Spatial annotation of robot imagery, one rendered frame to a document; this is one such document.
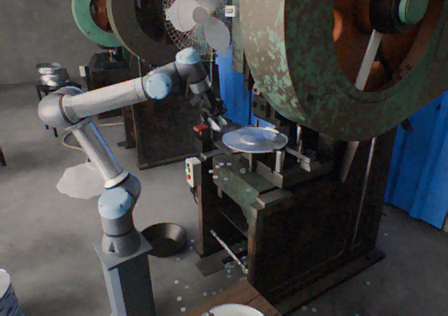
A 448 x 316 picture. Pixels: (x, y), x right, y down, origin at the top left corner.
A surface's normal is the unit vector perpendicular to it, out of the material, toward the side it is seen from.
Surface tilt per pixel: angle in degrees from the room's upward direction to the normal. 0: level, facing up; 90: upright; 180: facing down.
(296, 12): 90
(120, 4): 90
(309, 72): 90
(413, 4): 90
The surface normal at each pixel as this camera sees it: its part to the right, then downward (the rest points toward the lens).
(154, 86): 0.02, 0.40
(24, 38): 0.50, 0.34
